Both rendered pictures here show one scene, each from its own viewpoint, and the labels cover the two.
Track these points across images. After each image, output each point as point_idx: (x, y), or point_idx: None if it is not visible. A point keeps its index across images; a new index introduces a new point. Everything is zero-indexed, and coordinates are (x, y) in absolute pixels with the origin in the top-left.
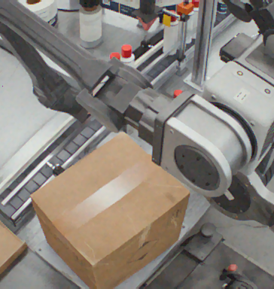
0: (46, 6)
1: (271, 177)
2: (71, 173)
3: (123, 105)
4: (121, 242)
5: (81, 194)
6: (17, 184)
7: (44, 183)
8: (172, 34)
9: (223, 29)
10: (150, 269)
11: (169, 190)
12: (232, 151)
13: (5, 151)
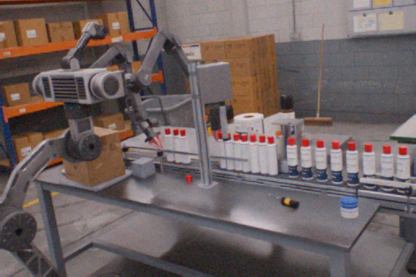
0: (240, 119)
1: (75, 149)
2: (101, 128)
3: None
4: None
5: None
6: (130, 153)
7: (129, 157)
8: (218, 149)
9: (277, 188)
10: (76, 184)
11: None
12: (39, 80)
13: (155, 154)
